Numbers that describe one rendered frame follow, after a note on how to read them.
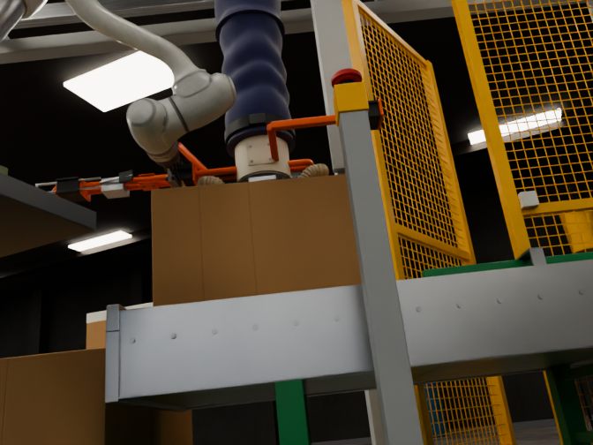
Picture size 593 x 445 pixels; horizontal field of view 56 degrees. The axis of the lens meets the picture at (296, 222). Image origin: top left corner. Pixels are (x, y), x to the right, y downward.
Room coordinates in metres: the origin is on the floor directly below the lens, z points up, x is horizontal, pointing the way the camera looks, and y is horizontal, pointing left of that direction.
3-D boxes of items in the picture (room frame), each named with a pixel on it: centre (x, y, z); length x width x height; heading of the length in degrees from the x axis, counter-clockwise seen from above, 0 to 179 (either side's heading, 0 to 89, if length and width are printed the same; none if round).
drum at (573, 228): (8.03, -4.19, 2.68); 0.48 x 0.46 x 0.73; 69
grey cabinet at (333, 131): (2.49, -0.31, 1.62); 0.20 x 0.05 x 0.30; 90
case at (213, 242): (1.59, 0.09, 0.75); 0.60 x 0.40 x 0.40; 94
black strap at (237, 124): (1.59, 0.09, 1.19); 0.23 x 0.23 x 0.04
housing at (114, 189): (1.59, 0.55, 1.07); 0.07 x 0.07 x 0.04; 1
